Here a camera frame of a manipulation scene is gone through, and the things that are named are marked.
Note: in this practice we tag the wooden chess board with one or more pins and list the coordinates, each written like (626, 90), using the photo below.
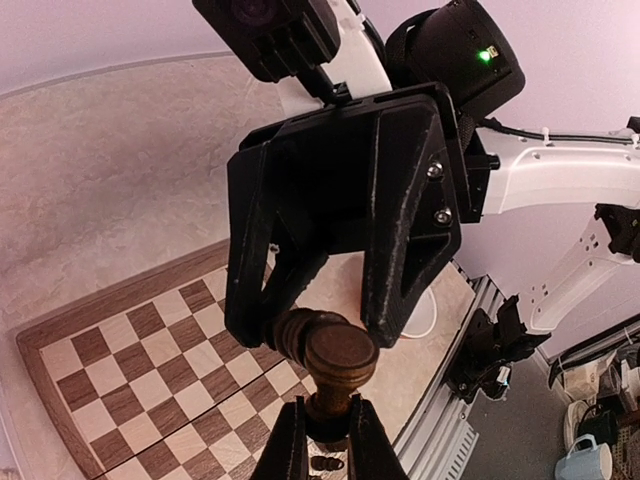
(143, 381)

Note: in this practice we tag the light blue mug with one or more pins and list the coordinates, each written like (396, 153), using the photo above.
(585, 460)

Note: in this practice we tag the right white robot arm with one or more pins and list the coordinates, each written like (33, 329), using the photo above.
(461, 47)

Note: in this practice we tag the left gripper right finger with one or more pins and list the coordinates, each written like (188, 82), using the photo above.
(370, 453)

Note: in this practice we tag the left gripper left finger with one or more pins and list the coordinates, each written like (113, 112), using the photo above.
(285, 456)

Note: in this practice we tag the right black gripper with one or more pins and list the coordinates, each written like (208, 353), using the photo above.
(384, 175)

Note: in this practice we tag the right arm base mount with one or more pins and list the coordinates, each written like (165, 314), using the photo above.
(488, 351)

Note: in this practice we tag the white orange ceramic bowl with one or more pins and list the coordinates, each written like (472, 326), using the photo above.
(423, 318)

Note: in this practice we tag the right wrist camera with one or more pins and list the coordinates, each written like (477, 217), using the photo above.
(326, 52)

